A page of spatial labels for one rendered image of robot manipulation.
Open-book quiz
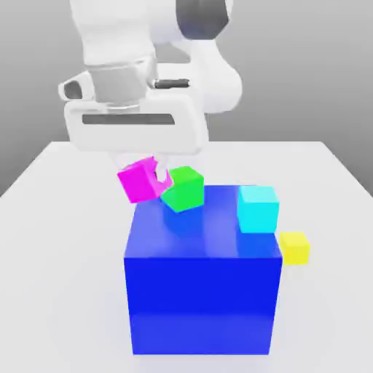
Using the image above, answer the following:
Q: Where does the small magenta cube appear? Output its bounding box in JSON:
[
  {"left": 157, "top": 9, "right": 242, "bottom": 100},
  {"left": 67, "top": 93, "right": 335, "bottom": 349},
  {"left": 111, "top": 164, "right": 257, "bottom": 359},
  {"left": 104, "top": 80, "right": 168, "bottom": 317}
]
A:
[{"left": 117, "top": 156, "right": 174, "bottom": 204}]

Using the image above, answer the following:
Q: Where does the large blue box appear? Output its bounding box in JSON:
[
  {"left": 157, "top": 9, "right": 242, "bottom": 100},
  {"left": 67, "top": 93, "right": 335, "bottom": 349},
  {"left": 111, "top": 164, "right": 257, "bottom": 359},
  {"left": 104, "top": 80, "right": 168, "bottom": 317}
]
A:
[{"left": 123, "top": 184, "right": 283, "bottom": 356}]

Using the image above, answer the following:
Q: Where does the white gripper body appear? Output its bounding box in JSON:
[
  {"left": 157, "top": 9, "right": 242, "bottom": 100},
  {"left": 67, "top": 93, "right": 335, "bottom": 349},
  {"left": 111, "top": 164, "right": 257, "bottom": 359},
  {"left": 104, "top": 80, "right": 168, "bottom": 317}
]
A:
[{"left": 63, "top": 93, "right": 210, "bottom": 157}]

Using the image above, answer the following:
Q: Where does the small green cube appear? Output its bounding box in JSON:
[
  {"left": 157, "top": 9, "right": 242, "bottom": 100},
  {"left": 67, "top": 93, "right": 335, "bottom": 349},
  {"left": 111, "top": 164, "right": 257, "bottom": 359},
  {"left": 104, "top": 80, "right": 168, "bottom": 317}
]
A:
[{"left": 160, "top": 165, "right": 205, "bottom": 213}]

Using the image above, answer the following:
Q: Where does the small cyan cube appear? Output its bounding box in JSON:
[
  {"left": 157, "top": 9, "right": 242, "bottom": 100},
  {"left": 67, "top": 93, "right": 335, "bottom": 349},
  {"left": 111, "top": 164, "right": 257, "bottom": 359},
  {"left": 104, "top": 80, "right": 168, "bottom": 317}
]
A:
[{"left": 237, "top": 185, "right": 280, "bottom": 235}]

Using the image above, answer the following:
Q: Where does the small yellow cube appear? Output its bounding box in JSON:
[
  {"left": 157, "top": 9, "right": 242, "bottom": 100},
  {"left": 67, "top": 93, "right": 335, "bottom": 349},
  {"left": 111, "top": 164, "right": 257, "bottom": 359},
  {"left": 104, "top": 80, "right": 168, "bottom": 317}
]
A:
[{"left": 278, "top": 232, "right": 311, "bottom": 266}]

